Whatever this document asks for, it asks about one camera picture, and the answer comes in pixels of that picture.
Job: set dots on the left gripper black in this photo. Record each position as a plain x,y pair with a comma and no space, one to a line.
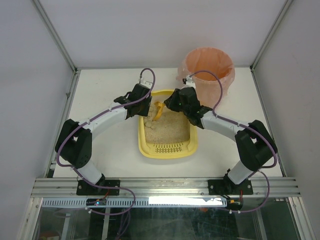
144,110

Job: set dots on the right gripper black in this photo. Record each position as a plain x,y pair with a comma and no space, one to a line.
173,104

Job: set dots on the yellow litter scoop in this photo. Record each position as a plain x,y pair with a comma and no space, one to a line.
159,110

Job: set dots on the yellow litter box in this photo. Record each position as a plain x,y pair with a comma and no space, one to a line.
170,150

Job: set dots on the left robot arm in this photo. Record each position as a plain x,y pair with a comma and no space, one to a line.
75,140

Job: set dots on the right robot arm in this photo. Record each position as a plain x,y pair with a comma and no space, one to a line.
253,141

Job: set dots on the cat litter sand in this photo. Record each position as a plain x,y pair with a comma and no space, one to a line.
171,127

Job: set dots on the orange lined trash bin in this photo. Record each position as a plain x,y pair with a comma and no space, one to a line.
214,73

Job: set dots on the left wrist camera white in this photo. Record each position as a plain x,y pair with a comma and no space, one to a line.
146,83

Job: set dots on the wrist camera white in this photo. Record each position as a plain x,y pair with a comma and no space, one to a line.
146,83
188,82

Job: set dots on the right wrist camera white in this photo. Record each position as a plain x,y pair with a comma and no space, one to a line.
188,82

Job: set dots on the white slotted cable duct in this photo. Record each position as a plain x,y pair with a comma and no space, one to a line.
139,202

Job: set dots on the aluminium mounting rail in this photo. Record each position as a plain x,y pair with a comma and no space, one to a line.
256,187

